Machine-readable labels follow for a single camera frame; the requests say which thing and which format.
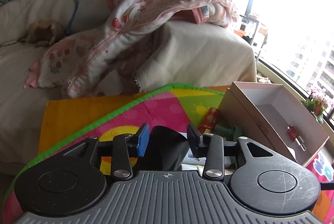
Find brown toy figure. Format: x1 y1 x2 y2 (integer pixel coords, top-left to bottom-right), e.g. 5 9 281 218
24 19 65 47

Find green plastic toy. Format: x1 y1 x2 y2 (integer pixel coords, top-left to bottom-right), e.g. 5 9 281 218
213 125 242 142

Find pink cardboard box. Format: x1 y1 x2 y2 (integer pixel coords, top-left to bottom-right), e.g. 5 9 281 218
219 82 329 166

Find pink floral baby blanket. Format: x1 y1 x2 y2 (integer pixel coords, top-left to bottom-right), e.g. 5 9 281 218
25 0 237 98

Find beige covered sofa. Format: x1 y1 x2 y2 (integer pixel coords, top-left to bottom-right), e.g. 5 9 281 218
1 1 256 175

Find pink flower pot plant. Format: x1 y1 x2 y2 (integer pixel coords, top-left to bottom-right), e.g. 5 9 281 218
301 83 333 124

